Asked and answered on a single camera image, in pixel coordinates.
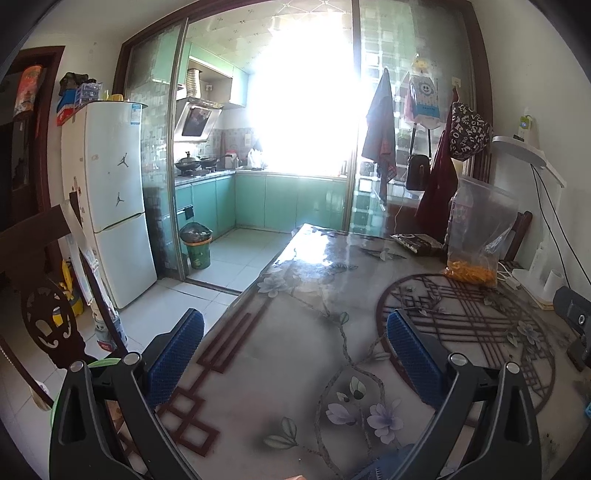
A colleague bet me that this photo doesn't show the clear zip bag orange snacks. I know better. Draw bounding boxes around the clear zip bag orange snacks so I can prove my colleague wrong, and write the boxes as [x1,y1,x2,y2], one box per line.
[444,176,520,283]

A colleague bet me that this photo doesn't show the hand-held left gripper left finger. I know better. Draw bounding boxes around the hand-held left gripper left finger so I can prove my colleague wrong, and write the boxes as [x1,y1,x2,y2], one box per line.
[48,308,206,480]

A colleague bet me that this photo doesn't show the patterned brown hanging bag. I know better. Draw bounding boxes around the patterned brown hanging bag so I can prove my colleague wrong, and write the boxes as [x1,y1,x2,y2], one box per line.
[449,100,494,162]

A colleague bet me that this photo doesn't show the teal kitchen base cabinets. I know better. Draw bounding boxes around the teal kitchen base cabinets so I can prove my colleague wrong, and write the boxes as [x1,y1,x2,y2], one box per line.
[174,172,354,236]

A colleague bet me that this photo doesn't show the clear plastic jug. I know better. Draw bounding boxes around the clear plastic jug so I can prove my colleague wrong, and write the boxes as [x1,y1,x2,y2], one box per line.
[95,305,127,358]

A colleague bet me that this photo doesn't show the pile of assorted boxes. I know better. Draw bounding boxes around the pile of assorted boxes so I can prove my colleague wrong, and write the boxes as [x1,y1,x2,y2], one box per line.
[56,71,125,126]

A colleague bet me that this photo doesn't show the dark red hanging garment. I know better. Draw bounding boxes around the dark red hanging garment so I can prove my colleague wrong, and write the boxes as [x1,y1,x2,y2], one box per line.
[416,131,459,232]

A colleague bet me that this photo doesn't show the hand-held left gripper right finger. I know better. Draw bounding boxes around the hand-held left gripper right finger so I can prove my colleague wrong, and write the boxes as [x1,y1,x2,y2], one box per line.
[387,308,542,480]

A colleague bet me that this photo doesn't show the green trash bin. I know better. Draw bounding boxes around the green trash bin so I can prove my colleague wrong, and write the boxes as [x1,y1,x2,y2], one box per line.
[179,222,214,270]

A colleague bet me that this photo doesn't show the teal wall cabinets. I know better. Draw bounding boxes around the teal wall cabinets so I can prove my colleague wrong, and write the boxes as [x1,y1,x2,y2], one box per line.
[187,44,250,109]

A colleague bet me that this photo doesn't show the red hanging ornament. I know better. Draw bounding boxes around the red hanging ornament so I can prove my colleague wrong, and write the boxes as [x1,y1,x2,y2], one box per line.
[13,65,47,121]

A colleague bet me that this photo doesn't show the black shoulder bag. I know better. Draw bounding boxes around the black shoulder bag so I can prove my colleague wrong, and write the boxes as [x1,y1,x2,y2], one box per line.
[406,154,431,191]

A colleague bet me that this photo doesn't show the blue plastic mesh object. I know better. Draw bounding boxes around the blue plastic mesh object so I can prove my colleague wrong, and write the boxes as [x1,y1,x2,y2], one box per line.
[353,444,419,480]

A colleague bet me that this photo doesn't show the white refrigerator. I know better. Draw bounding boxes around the white refrigerator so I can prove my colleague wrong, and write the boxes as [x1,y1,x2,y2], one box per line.
[61,100,158,310]

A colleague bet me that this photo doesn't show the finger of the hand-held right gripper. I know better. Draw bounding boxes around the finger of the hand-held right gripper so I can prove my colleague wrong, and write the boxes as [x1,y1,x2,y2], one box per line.
[553,286,591,337]

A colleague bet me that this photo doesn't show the carved dark wooden chair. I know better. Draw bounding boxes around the carved dark wooden chair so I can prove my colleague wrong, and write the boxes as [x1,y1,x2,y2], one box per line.
[0,205,100,409]

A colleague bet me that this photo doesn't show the range hood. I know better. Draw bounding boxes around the range hood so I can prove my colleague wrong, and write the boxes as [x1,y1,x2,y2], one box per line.
[175,98,225,139]

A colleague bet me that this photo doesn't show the hanging cartoon face bag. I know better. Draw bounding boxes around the hanging cartoon face bag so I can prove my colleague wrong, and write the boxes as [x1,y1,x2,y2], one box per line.
[404,53,441,127]

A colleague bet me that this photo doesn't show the yellow plastic container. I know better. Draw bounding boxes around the yellow plastic container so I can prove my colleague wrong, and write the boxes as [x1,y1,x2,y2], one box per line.
[52,261,85,326]

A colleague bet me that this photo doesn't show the white desk lamp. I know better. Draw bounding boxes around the white desk lamp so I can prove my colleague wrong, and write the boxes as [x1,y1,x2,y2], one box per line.
[492,135,566,301]

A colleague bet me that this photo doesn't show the white charger cable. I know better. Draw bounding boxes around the white charger cable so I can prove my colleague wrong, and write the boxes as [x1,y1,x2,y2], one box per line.
[496,261,522,289]

